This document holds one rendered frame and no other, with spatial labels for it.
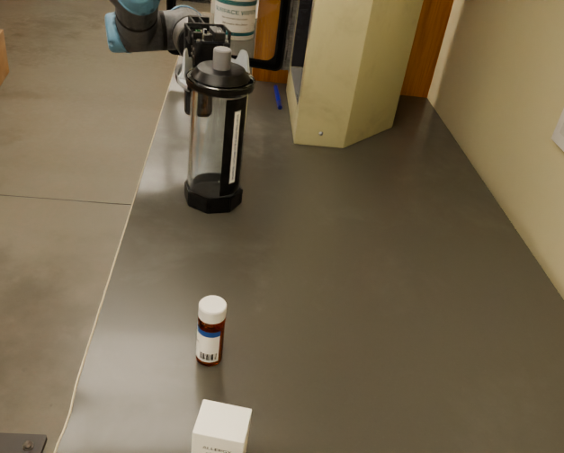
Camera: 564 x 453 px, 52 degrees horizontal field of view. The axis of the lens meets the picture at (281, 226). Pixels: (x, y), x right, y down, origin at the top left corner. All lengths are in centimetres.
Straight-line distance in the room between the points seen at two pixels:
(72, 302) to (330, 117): 133
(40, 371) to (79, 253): 62
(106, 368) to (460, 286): 54
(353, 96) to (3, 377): 139
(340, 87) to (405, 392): 69
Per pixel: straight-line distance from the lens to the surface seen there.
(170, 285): 84
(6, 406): 197
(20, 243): 258
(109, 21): 118
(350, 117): 126
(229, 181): 98
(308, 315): 82
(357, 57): 121
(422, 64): 166
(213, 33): 102
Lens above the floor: 149
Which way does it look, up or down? 34 degrees down
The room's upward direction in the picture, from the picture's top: 8 degrees clockwise
